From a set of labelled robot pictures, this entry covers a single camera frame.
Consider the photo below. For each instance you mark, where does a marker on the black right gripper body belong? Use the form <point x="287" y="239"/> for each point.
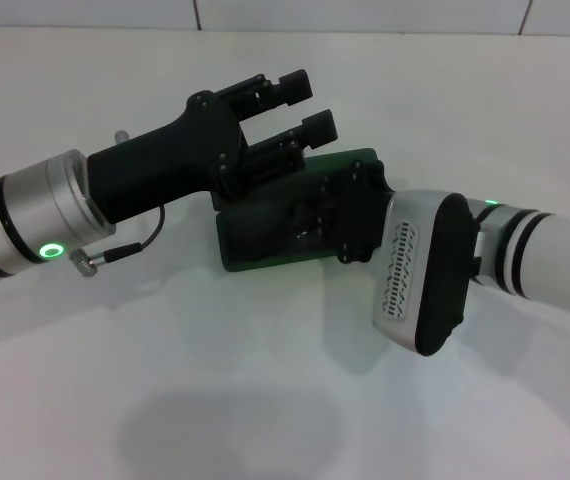
<point x="362" y="210"/>

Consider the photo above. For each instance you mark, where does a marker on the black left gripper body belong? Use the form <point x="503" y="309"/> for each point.
<point x="165" y="160"/>

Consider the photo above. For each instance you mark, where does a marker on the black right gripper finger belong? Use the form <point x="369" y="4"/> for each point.
<point x="327" y="187"/>
<point x="325" y="235"/>

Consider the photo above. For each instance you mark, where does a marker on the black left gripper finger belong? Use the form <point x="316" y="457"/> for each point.
<point x="295" y="86"/>
<point x="320" y="129"/>

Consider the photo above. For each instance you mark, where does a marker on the green glasses case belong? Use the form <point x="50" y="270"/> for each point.
<point x="245" y="240"/>

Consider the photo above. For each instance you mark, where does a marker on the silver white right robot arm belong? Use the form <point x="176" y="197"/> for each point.
<point x="555" y="250"/>

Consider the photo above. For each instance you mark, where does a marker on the silver left flange stub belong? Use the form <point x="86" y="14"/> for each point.
<point x="122" y="136"/>

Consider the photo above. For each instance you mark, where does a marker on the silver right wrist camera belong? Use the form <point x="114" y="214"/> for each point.
<point x="415" y="270"/>

